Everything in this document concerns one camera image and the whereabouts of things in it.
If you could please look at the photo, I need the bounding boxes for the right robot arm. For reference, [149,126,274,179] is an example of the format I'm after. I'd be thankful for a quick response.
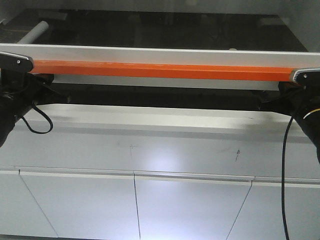
[259,82,320,164]

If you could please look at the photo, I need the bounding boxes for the white glass sash door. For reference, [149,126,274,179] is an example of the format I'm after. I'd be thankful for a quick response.
[0,43,320,91]

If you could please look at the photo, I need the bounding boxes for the orange sash handle bar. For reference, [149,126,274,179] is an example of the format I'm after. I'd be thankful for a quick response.
[30,60,294,82]

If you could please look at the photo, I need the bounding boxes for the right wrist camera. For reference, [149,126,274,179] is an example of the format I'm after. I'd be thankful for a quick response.
[289,67,320,87]

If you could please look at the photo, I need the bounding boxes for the black left camera cable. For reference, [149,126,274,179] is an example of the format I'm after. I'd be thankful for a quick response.
[21,103,54,135]

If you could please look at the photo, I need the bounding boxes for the rolled dark poster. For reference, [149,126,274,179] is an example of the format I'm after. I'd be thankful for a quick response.
[17,21,49,44]

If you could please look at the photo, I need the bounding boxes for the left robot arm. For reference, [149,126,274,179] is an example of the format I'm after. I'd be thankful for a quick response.
[0,70,71,145]

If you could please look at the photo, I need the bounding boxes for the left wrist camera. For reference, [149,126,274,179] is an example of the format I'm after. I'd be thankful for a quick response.
[0,51,34,73]

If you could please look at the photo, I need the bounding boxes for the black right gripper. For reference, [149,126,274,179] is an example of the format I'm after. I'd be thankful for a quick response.
[258,82,304,116]

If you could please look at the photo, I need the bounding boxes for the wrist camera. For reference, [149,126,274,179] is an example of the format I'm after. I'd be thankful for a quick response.
[289,67,320,87]
[0,51,34,73]

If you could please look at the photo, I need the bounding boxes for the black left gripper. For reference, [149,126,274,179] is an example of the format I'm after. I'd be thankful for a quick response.
[14,73,68,105]

